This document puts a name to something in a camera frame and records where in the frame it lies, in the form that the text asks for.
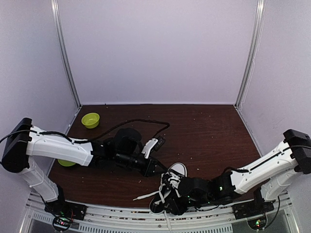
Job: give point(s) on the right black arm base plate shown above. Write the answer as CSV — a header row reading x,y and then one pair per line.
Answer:
x,y
249,209

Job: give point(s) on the black white canvas sneaker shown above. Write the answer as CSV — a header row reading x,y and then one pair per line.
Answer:
x,y
169,183

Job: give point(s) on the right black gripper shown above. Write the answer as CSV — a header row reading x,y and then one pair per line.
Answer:
x,y
177,209

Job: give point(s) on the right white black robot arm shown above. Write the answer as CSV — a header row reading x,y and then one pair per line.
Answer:
x,y
289,158

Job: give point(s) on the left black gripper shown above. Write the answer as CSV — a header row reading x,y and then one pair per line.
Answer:
x,y
148,171

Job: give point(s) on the round led controller board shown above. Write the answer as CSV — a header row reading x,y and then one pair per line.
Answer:
x,y
61,224
257,224

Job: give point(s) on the left round led controller board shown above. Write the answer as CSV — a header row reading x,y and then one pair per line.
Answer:
x,y
61,224

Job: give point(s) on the green plastic bowl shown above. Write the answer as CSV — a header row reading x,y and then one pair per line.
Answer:
x,y
91,120

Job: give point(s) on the right round led controller board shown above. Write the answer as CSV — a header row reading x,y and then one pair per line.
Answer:
x,y
257,224

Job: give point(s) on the aluminium front rail frame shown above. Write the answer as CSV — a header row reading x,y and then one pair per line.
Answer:
x,y
108,219

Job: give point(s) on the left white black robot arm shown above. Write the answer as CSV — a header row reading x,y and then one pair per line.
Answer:
x,y
125,149

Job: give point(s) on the aluminium frame post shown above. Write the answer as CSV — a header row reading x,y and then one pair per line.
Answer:
x,y
64,54
257,29

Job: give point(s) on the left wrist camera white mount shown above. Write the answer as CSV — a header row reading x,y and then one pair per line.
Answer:
x,y
153,144

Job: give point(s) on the right aluminium frame post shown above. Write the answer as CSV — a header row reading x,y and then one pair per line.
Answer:
x,y
257,29

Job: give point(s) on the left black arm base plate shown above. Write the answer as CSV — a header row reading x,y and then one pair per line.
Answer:
x,y
68,210

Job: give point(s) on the left aluminium frame post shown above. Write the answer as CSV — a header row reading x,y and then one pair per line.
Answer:
x,y
64,54

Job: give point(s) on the green plastic plate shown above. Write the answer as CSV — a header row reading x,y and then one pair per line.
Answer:
x,y
66,163

